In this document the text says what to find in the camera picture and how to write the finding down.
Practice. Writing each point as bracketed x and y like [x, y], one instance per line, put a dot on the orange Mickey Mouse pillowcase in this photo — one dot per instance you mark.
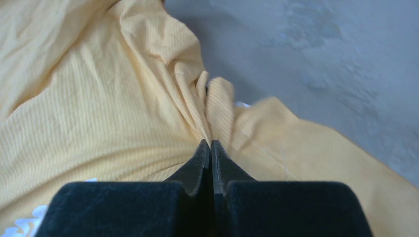
[107, 90]

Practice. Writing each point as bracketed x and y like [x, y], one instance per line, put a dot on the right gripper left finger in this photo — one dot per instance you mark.
[175, 207]

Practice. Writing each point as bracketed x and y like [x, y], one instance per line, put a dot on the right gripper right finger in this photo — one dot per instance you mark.
[245, 207]

